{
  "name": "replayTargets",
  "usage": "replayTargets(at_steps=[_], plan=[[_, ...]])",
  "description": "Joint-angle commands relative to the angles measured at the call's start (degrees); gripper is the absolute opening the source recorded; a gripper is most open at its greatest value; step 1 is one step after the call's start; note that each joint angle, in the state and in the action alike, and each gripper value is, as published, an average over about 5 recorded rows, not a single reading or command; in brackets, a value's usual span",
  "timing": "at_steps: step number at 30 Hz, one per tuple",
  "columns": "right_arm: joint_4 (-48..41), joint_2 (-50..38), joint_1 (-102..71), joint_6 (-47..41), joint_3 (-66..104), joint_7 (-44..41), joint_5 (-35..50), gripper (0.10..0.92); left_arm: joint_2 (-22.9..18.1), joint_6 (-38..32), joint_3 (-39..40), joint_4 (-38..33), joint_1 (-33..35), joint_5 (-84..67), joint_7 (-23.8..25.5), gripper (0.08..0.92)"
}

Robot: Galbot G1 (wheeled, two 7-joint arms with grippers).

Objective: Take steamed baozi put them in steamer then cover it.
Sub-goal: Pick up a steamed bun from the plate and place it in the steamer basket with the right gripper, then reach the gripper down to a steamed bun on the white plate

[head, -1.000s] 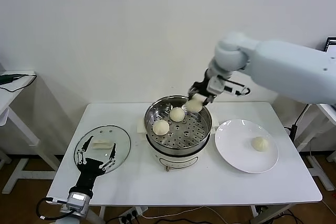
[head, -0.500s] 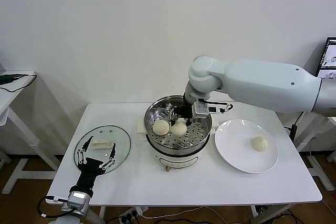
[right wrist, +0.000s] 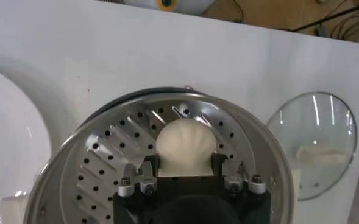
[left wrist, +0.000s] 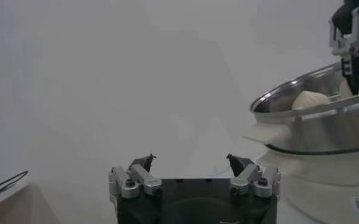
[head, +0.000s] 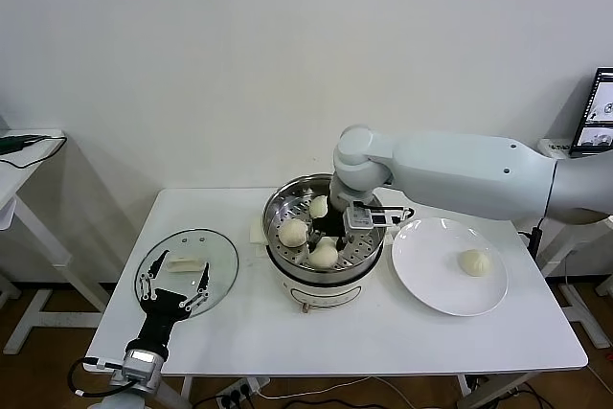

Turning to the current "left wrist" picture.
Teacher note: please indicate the white electric cooker base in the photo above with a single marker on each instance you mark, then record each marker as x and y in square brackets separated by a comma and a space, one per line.
[319, 188]

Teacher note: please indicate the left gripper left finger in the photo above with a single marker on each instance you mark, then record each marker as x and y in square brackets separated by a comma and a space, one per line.
[142, 178]

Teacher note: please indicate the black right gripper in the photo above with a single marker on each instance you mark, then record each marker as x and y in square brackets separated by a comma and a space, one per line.
[343, 21]

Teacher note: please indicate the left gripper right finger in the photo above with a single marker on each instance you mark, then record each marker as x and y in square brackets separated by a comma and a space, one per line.
[247, 176]

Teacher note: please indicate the stainless steel steamer basket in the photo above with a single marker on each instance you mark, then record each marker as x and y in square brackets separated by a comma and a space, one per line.
[319, 131]

